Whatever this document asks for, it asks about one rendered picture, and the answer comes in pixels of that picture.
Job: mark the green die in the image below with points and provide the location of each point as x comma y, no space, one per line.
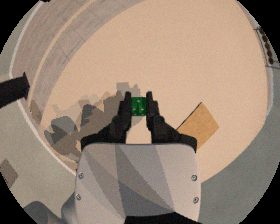
138,106

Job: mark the tan mat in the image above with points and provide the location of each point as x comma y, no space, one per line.
200,124

